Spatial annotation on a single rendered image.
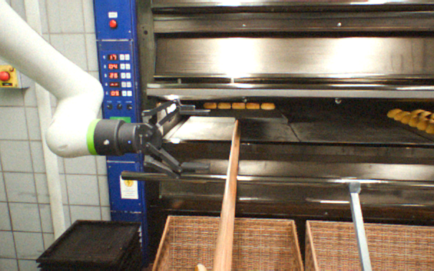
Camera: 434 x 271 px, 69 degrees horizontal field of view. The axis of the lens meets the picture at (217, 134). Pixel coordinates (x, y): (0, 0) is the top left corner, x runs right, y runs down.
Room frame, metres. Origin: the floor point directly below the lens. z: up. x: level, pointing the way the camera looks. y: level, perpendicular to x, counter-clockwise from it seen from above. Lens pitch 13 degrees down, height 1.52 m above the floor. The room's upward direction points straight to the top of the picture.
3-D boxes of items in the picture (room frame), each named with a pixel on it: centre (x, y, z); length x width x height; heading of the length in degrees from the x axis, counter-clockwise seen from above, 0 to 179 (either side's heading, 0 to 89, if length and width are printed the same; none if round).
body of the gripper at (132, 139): (0.76, 0.18, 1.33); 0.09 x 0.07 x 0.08; 85
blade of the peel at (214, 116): (1.94, -0.14, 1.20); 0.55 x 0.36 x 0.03; 85
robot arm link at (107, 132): (0.77, 0.26, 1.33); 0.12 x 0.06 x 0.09; 175
